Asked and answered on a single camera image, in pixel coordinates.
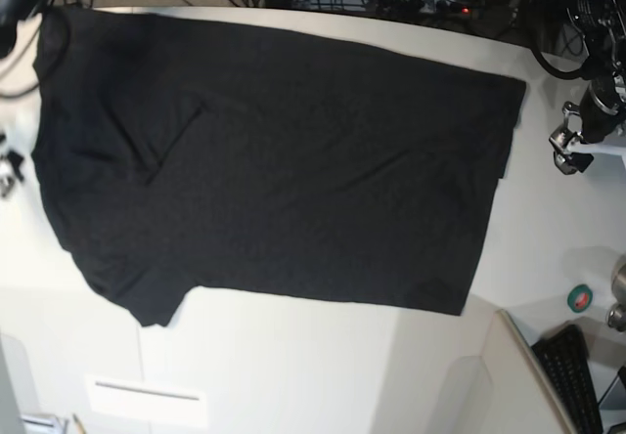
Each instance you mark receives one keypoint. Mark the black keyboard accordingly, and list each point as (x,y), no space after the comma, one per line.
(564,359)

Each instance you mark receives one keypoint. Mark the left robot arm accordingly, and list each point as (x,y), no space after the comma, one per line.
(601,26)

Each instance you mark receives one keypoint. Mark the silver metal cylinder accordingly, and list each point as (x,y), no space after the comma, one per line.
(615,317)

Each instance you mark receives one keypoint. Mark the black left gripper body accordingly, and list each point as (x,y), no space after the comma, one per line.
(601,110)

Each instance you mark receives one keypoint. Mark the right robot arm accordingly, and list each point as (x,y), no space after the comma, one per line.
(12,13)

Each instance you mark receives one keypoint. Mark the green tape roll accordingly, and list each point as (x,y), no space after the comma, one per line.
(580,298)

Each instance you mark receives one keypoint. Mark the pencil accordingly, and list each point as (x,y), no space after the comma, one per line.
(80,429)

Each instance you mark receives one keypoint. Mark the black t-shirt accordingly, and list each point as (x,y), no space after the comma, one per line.
(179,153)

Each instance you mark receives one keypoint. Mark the black power strip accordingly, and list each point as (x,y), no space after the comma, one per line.
(408,8)

